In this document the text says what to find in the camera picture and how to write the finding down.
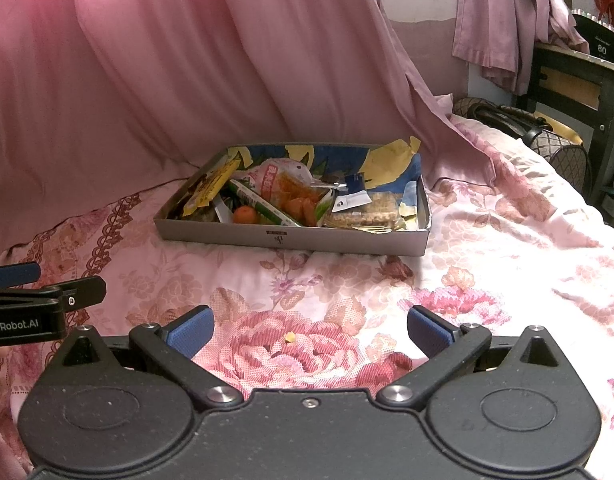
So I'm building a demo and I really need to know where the pink bed curtain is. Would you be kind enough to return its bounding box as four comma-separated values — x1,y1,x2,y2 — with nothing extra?
0,0,450,263

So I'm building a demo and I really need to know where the dark wooden desk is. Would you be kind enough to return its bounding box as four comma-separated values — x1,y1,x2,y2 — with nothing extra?
528,41,614,197

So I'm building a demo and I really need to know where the black box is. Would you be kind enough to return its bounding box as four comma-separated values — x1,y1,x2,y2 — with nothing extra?
568,6,614,64

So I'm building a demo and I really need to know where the purple window curtain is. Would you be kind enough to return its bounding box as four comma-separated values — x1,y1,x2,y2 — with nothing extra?
451,0,588,94

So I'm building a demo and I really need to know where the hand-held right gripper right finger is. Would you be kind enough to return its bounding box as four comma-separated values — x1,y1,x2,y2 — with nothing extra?
376,305,581,409

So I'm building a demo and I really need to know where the beige cracker packet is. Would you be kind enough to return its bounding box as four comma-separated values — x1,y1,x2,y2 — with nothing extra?
323,191,406,234

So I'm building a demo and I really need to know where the pink floral bedsheet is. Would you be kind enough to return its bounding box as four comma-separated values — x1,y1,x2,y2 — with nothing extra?
0,92,614,480

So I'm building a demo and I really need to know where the grey shallow cardboard box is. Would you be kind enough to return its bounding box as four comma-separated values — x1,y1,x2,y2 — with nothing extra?
153,137,433,258

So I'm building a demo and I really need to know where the orange snack packet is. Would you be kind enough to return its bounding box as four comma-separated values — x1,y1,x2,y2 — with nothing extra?
232,170,329,229

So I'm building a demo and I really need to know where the yellow snack packet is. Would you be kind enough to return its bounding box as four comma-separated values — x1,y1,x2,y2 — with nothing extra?
181,158,241,218

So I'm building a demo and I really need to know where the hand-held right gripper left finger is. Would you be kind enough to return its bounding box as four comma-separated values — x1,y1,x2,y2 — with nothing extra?
36,304,243,412

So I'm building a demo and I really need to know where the small pale blue sachet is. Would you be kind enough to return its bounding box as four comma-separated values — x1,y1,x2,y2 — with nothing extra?
400,179,420,217

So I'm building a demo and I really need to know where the small white sachet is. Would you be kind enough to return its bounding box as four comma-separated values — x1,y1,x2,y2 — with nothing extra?
331,191,374,212

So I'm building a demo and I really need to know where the green marker pen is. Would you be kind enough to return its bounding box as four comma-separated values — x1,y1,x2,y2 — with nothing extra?
226,179,302,229

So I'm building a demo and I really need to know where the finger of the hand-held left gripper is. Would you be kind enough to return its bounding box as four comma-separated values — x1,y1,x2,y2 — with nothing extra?
0,261,42,289
0,275,107,317

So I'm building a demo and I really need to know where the checked brown handbag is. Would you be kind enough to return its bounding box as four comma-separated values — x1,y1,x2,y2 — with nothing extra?
451,96,591,197

